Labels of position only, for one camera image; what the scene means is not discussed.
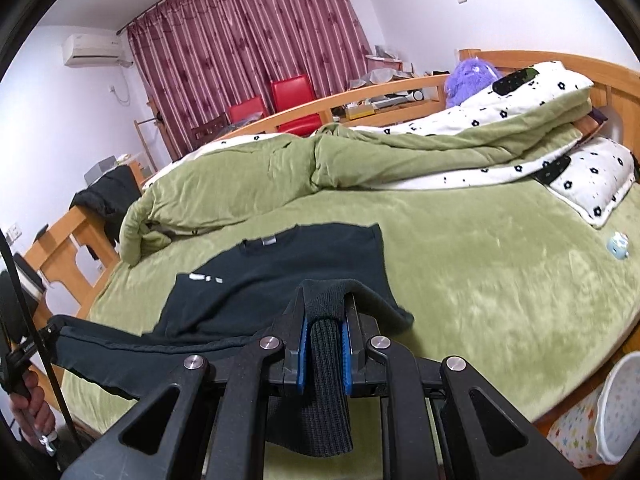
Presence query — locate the pile of plastic bags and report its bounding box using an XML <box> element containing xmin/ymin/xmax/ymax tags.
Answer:
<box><xmin>350</xmin><ymin>45</ymin><xmax>416</xmax><ymax>86</ymax></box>

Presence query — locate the red chair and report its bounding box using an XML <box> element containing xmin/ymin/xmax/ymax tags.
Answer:
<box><xmin>229</xmin><ymin>96</ymin><xmax>268</xmax><ymax>123</ymax></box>
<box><xmin>270</xmin><ymin>74</ymin><xmax>321</xmax><ymax>137</ymax></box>

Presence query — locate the black sweatshirt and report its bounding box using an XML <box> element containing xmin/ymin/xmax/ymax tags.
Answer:
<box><xmin>52</xmin><ymin>222</ymin><xmax>416</xmax><ymax>458</ymax></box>

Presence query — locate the green floral quilt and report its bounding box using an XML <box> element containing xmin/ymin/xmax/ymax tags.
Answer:
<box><xmin>119</xmin><ymin>60</ymin><xmax>596</xmax><ymax>267</ymax></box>

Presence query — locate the white star-print wastebasket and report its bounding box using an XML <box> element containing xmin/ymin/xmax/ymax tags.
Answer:
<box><xmin>546</xmin><ymin>351</ymin><xmax>640</xmax><ymax>468</ymax></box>

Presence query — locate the black cable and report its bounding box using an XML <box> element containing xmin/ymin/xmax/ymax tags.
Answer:
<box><xmin>0</xmin><ymin>227</ymin><xmax>83</xmax><ymax>463</ymax></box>

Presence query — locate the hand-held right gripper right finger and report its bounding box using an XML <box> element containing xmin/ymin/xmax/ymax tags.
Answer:
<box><xmin>342</xmin><ymin>292</ymin><xmax>583</xmax><ymax>480</ymax></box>

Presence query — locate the white air conditioner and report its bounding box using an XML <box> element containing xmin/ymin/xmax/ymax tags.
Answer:
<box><xmin>62</xmin><ymin>33</ymin><xmax>135</xmax><ymax>67</ymax></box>

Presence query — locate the wooden coat rack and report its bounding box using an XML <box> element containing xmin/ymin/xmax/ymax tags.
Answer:
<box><xmin>134</xmin><ymin>105</ymin><xmax>176</xmax><ymax>161</ymax></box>

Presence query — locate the purple plush toy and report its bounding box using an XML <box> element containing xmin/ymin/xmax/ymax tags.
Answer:
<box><xmin>445</xmin><ymin>57</ymin><xmax>503</xmax><ymax>109</ymax></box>

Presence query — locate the black jacket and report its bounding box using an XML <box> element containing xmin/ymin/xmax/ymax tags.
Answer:
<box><xmin>69</xmin><ymin>165</ymin><xmax>143</xmax><ymax>261</ymax></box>

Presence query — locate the dark wooden chair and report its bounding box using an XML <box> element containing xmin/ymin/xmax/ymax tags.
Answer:
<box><xmin>191</xmin><ymin>114</ymin><xmax>228</xmax><ymax>148</ymax></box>

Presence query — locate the maroon striped curtain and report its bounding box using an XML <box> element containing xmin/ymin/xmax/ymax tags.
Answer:
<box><xmin>125</xmin><ymin>0</ymin><xmax>371</xmax><ymax>158</ymax></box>

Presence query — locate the person's left hand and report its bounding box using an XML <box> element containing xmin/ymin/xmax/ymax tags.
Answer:
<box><xmin>10</xmin><ymin>370</ymin><xmax>57</xmax><ymax>450</ymax></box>

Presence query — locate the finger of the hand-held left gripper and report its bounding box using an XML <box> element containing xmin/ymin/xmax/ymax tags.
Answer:
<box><xmin>24</xmin><ymin>314</ymin><xmax>69</xmax><ymax>362</ymax></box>

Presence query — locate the wooden bed frame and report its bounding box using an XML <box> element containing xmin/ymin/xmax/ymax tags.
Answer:
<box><xmin>22</xmin><ymin>49</ymin><xmax>640</xmax><ymax>306</ymax></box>

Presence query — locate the green plush bed sheet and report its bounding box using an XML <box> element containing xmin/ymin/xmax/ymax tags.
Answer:
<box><xmin>60</xmin><ymin>180</ymin><xmax>640</xmax><ymax>480</ymax></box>

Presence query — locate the white floral pillow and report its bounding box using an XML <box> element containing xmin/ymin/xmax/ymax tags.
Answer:
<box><xmin>532</xmin><ymin>137</ymin><xmax>638</xmax><ymax>229</ymax></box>

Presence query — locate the grey box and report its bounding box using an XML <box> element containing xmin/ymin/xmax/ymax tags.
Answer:
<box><xmin>84</xmin><ymin>157</ymin><xmax>118</xmax><ymax>186</ymax></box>

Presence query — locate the small pale blue toy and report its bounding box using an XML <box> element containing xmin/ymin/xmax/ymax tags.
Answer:
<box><xmin>606</xmin><ymin>231</ymin><xmax>631</xmax><ymax>259</ymax></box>

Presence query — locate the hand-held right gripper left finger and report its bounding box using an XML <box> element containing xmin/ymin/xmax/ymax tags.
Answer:
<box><xmin>60</xmin><ymin>282</ymin><xmax>308</xmax><ymax>480</ymax></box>

